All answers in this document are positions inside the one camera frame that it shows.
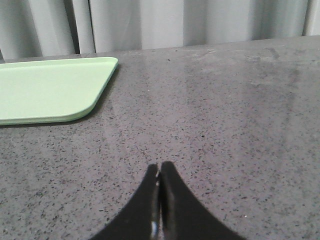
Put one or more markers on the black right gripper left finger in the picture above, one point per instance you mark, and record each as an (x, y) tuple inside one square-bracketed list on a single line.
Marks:
[(139, 219)]

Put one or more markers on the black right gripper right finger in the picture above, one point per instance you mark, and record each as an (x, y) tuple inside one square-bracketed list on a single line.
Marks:
[(183, 216)]

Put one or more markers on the light green plastic tray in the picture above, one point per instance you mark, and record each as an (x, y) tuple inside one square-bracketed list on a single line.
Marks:
[(52, 91)]

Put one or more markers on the grey pleated curtain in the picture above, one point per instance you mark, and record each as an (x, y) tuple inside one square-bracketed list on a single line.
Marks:
[(41, 28)]

